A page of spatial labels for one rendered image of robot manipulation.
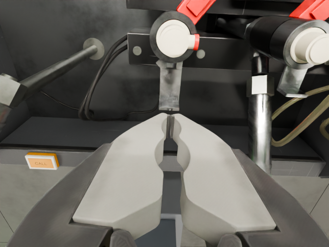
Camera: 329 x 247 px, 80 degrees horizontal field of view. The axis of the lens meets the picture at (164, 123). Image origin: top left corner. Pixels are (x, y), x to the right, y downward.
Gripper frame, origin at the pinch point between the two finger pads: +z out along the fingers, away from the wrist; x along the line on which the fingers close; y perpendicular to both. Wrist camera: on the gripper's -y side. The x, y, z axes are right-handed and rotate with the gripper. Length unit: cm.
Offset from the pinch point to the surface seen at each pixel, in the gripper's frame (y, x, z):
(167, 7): -6.1, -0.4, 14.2
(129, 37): -2.7, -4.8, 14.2
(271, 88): -0.7, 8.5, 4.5
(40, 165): 20.0, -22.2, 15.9
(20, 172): 121, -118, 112
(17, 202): 161, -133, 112
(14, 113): 14.6, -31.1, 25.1
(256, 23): -5.3, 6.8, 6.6
